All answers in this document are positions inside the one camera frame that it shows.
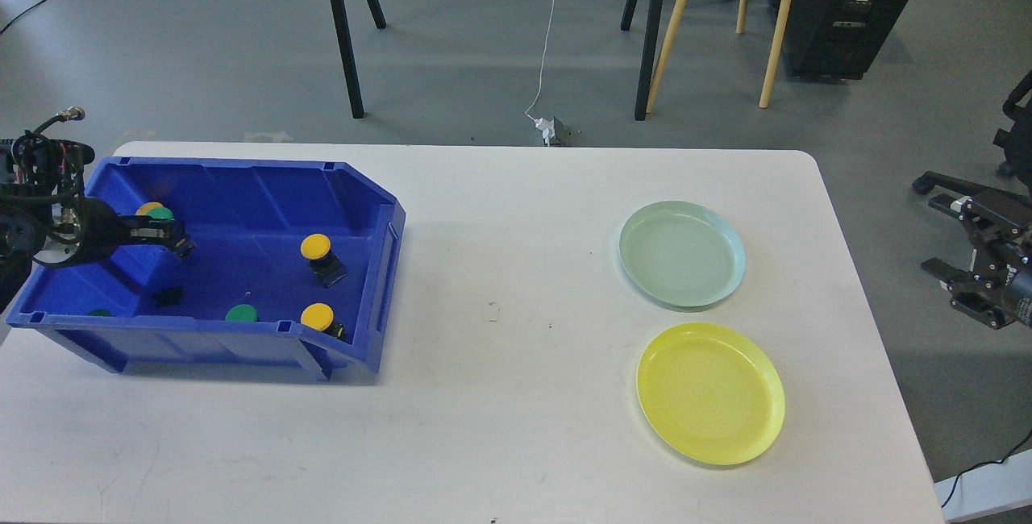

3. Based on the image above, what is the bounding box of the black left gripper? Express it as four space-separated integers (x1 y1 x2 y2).
33 198 188 267

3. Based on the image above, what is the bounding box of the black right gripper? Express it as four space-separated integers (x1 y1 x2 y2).
921 191 1031 329

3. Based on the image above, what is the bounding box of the yellow button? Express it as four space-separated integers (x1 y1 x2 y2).
300 302 350 343
134 202 164 216
299 233 347 288

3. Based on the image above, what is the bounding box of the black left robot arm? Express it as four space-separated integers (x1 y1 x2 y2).
1 106 196 308

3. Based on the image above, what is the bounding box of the yellow plate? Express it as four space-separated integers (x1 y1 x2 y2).
635 322 786 468

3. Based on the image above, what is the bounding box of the light green plate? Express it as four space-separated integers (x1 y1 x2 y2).
617 201 746 310

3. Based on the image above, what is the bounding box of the small black part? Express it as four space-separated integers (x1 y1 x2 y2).
152 285 184 308

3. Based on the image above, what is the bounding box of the black office chair base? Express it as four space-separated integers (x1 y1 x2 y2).
910 171 1031 208

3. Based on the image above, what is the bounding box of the blue plastic storage bin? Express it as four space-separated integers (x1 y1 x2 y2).
5 157 406 381

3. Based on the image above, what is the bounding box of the black tripod leg left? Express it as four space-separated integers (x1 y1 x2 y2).
329 0 387 119

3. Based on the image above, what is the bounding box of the wooden leg right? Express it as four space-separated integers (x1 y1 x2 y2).
734 0 793 109

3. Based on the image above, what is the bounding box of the wooden leg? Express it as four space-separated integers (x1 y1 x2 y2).
645 0 689 114
734 0 793 109

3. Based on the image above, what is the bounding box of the white power adapter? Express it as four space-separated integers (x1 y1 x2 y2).
533 117 574 148

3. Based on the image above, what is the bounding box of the wooden leg left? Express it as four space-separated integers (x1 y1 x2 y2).
645 0 689 114

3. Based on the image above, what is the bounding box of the black stand leg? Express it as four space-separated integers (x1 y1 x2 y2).
620 0 664 123

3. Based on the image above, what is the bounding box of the white cable on floor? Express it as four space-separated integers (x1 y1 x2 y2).
524 0 565 130

